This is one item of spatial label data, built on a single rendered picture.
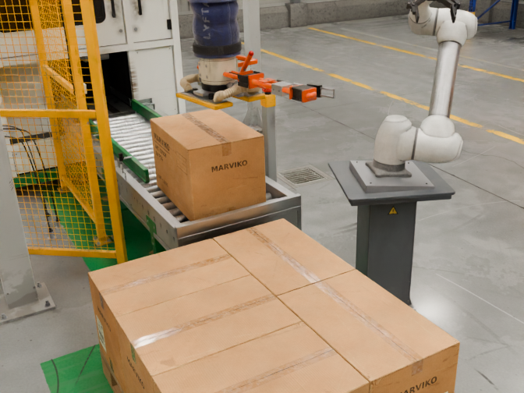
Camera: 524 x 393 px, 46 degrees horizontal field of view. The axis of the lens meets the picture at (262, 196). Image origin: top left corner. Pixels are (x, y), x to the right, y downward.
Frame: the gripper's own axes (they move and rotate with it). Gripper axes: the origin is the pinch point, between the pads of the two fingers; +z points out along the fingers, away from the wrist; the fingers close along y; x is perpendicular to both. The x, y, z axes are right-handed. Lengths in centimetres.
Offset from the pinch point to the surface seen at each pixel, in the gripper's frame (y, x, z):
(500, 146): -140, -284, -171
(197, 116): 103, -101, -39
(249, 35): 89, -245, -271
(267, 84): 64, -34, 2
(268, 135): 65, -127, -48
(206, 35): 91, -32, -26
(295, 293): 50, -72, 80
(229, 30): 81, -32, -28
